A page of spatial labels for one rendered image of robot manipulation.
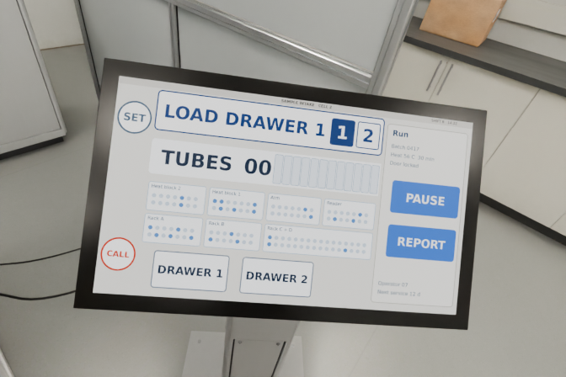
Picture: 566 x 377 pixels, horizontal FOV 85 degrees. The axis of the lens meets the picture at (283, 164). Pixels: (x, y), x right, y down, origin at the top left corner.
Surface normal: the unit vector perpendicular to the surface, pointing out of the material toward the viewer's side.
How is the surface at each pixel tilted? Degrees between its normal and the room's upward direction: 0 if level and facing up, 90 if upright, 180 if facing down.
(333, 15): 90
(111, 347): 0
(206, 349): 5
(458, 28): 92
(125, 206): 50
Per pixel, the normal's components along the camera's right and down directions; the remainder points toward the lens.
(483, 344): 0.15, -0.77
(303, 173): 0.11, -0.02
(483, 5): -0.58, 0.40
